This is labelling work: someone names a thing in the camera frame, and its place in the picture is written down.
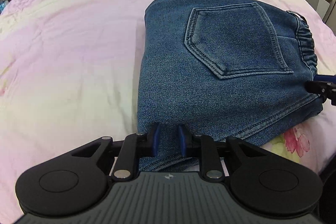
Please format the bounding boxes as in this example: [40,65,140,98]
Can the blue denim pants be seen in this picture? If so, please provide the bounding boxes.
[136,0,324,172]

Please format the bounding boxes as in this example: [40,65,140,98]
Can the pink floral bed blanket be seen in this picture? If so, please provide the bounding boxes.
[0,0,336,216]

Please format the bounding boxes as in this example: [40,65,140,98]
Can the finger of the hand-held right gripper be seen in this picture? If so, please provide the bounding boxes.
[304,73,336,106]

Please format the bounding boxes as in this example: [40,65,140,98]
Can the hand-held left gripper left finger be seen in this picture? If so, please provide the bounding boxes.
[71,122,161,181]

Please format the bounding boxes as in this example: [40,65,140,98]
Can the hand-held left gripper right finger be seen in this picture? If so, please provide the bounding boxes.
[178,124,266,180]

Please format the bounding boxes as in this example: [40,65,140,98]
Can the dark cloth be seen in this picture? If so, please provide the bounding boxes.
[318,157,336,216]

